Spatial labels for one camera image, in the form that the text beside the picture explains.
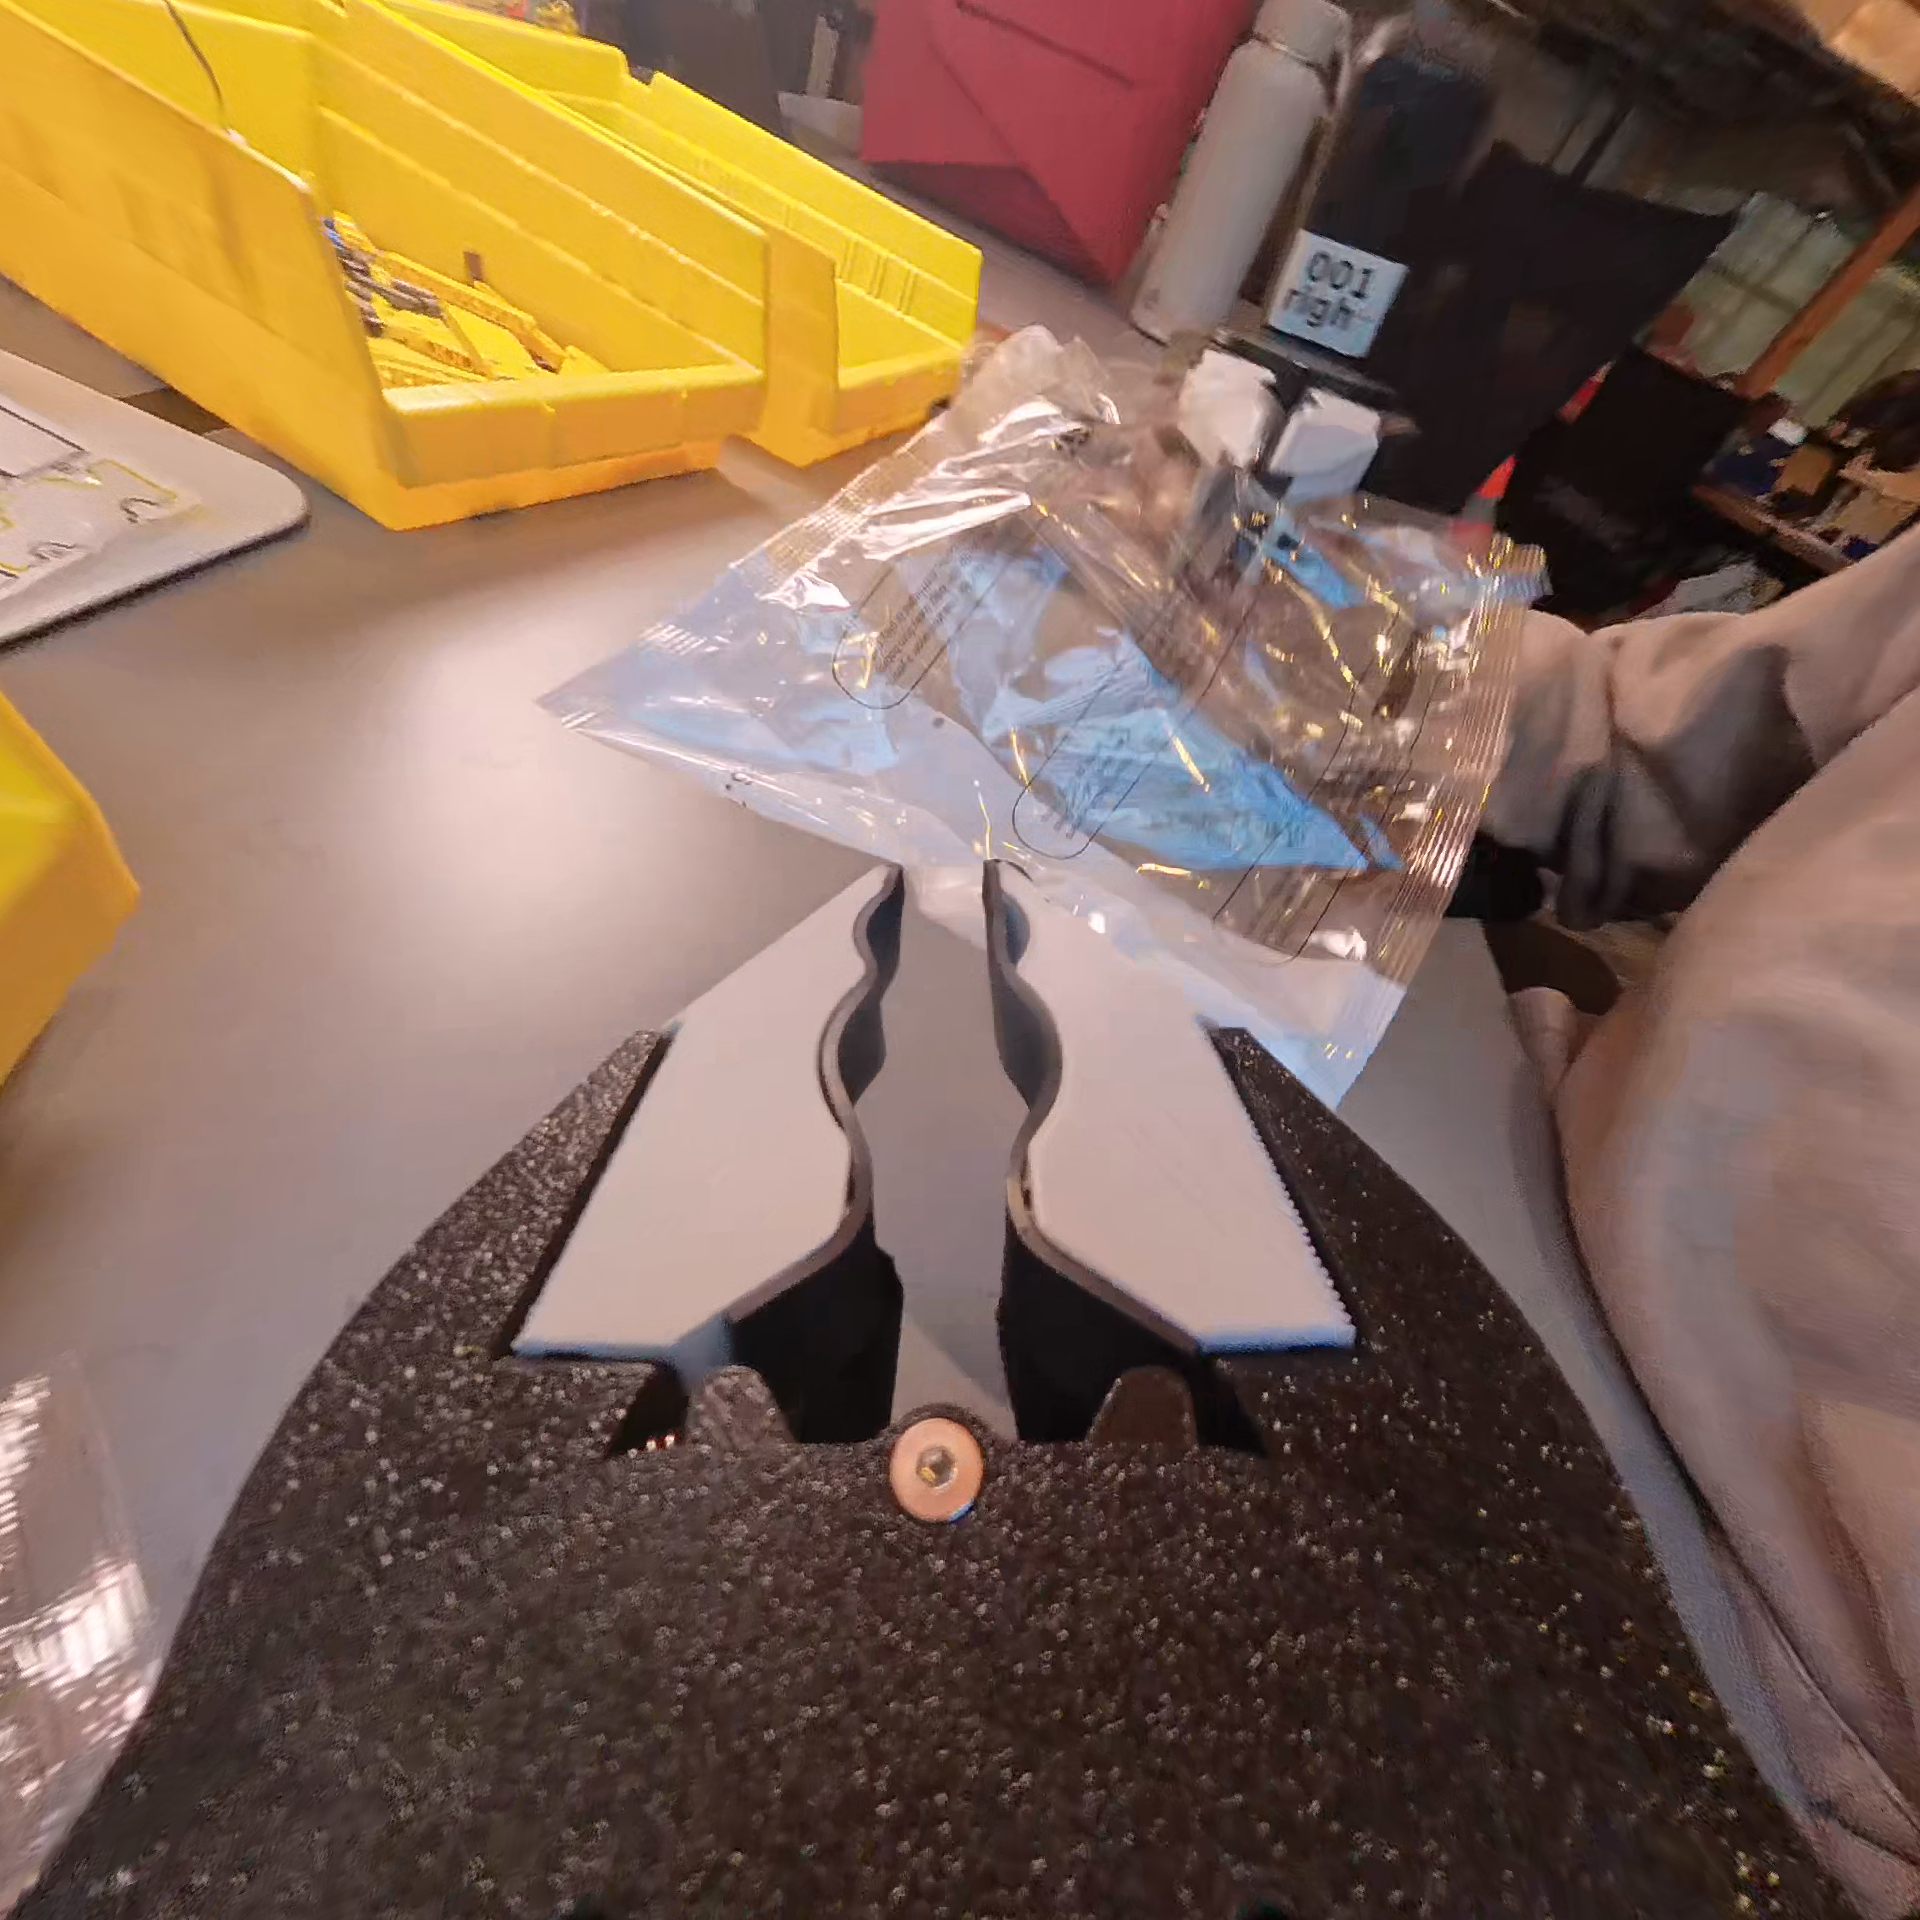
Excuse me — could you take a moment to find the clear plastic bag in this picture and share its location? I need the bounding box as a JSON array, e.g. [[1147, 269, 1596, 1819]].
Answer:
[[0, 1376, 159, 1877]]

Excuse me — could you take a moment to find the red plastic bin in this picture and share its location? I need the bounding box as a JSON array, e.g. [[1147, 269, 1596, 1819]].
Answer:
[[863, 0, 1263, 289]]

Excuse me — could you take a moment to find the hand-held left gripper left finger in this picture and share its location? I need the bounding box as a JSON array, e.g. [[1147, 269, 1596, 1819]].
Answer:
[[513, 871, 907, 1443]]

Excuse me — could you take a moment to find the person's right forearm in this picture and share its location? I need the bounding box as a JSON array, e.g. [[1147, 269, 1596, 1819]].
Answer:
[[1479, 536, 1920, 933]]

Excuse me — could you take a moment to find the large clear labelled bag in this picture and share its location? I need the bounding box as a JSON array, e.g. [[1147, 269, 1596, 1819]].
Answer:
[[543, 324, 1552, 1107]]

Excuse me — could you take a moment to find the white sticker sheet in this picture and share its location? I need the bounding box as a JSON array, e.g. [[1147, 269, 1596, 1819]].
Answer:
[[0, 392, 207, 602]]

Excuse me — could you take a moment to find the yellow divided bin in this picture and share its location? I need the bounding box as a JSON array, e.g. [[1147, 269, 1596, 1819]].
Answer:
[[0, 0, 778, 533]]

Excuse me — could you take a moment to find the pile of yellow parts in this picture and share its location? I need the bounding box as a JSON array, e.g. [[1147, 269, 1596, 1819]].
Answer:
[[326, 218, 602, 387]]

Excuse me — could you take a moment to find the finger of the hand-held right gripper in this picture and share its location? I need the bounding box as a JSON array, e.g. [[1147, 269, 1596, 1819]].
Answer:
[[1286, 392, 1387, 571], [1177, 341, 1299, 587]]

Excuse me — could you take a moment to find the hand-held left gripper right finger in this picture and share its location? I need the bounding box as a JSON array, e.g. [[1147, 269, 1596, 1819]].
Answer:
[[984, 865, 1359, 1443]]

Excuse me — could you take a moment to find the white container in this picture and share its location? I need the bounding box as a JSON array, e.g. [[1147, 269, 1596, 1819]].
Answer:
[[1132, 0, 1354, 341]]

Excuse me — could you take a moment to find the person's beige sweatshirt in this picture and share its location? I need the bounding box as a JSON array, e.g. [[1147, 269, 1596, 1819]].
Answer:
[[1502, 690, 1920, 1920]]

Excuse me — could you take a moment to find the black office chair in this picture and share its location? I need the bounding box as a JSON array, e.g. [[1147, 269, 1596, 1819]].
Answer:
[[1367, 152, 1748, 529]]

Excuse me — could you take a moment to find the yellow bin with grey parts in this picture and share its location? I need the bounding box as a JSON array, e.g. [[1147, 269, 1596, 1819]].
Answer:
[[0, 690, 144, 1088]]

